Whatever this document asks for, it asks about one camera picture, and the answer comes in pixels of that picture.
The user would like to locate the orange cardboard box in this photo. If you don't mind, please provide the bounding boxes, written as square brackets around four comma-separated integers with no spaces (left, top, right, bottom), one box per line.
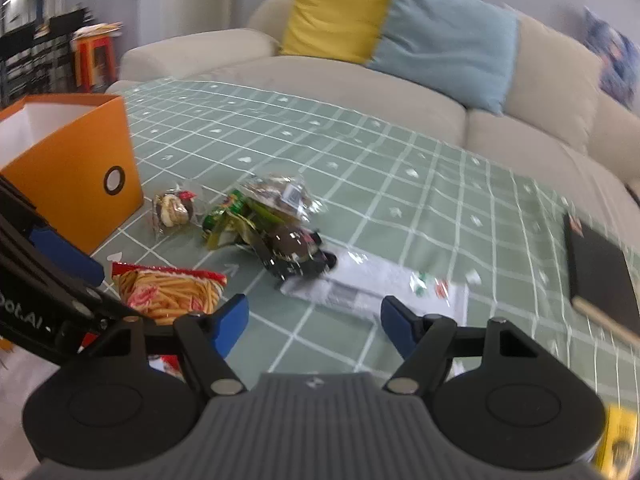
[1,93,143,254]

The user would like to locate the beige cushion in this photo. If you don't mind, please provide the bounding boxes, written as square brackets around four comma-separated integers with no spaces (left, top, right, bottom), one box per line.
[503,11,602,153]

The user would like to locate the black notebook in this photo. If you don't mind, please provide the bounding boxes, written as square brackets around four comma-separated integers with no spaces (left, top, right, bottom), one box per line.
[563,214,639,347]

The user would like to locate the beige sofa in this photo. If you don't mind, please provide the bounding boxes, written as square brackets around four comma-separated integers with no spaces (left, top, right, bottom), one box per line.
[104,0,640,196]

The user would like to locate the red fries snack bag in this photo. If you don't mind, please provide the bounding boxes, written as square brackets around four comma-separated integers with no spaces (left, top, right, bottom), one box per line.
[79,261,229,376]

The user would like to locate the black green snack bag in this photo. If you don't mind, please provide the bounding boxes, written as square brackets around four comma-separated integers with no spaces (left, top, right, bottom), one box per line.
[240,224,337,282]

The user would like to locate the silver white sachet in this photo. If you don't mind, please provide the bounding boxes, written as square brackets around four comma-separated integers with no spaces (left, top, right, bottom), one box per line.
[280,248,469,325]

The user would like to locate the yellow cushion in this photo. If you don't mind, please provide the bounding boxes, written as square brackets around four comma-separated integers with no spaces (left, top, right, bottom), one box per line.
[281,0,390,65]

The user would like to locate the green checked tablecloth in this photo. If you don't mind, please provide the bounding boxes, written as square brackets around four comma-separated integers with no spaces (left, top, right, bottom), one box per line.
[92,78,639,411]

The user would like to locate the clear cake snack pack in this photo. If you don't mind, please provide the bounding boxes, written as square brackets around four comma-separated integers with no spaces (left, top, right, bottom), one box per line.
[241,174,326,222]

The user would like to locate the yellow tissue pack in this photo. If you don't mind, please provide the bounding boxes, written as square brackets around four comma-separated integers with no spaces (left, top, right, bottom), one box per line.
[593,404,638,480]

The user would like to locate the green candy wrapper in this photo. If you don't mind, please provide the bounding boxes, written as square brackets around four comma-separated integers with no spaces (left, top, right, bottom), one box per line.
[202,190,246,250]

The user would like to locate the light blue cushion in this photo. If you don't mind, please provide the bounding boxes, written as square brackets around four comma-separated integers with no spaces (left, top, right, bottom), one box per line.
[367,0,518,115]

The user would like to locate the anime print pillow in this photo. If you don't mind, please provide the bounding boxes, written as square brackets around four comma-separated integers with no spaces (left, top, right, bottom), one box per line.
[584,8,639,110]

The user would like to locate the small chocolate snack pack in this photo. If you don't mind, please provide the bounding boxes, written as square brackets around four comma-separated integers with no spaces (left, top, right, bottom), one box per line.
[151,180,203,236]

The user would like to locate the red orange stool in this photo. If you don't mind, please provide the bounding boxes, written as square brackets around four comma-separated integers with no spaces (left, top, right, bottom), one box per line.
[72,34,116,93]

